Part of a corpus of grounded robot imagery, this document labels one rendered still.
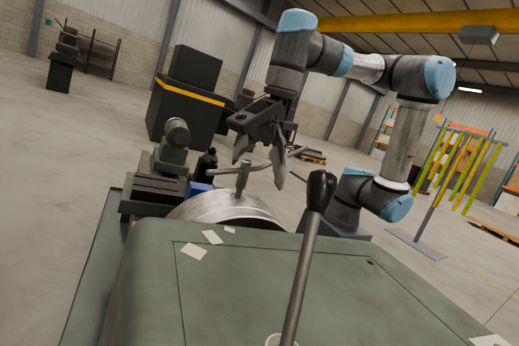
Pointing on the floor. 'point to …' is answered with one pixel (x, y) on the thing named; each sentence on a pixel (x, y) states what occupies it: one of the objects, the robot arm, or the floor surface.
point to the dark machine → (187, 97)
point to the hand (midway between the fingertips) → (252, 178)
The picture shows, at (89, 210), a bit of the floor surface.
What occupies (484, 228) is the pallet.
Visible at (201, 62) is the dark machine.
